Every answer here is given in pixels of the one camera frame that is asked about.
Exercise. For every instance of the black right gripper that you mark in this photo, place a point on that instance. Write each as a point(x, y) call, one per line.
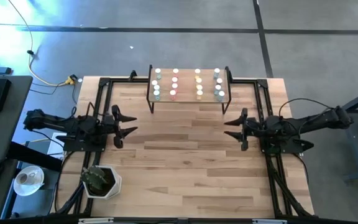
point(245, 143)

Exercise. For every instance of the grey desk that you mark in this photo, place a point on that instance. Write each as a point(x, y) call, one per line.
point(14, 140)

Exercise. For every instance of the wooden shelf with black legs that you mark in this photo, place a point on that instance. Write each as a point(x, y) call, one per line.
point(186, 98)

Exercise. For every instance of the teal medicine bottle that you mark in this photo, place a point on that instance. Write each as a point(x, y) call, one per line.
point(156, 95)
point(158, 73)
point(156, 87)
point(154, 82)

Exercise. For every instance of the pink medicine bottle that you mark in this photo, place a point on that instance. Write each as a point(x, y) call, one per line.
point(174, 80)
point(174, 86)
point(173, 93)
point(175, 72)

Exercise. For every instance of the blue medicine bottle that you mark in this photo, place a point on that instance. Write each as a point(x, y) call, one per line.
point(217, 72)
point(221, 95)
point(217, 88)

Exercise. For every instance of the white coffee cup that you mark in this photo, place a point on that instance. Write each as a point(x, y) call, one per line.
point(22, 183)

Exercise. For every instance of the red pill bottle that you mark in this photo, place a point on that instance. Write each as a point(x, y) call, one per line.
point(219, 81)

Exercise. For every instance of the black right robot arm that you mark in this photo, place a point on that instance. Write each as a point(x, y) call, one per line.
point(297, 126)

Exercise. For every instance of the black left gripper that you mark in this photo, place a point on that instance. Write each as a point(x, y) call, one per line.
point(117, 141)

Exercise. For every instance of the white box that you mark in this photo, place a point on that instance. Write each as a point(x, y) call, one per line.
point(54, 146)

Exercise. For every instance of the white label strip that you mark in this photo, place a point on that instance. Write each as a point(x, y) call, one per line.
point(95, 221)
point(269, 221)

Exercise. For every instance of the black clamp knob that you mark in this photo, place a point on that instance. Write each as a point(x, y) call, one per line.
point(132, 74)

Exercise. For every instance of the white hexagonal plant pot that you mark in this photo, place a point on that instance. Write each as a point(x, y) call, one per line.
point(115, 183)

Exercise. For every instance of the green cactus plant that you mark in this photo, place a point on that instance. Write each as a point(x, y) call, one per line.
point(93, 179)

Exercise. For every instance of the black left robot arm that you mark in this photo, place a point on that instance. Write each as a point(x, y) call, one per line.
point(64, 126)

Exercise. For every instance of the white cup on saucer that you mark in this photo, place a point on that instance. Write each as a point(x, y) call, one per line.
point(33, 186)

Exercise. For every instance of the grey metal stand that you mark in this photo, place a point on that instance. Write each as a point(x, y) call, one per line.
point(351, 146)

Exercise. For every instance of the black support beam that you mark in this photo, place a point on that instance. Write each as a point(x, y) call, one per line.
point(33, 155)

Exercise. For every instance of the yellow medicine bottle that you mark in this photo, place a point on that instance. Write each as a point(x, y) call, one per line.
point(199, 87)
point(197, 72)
point(199, 94)
point(198, 81)

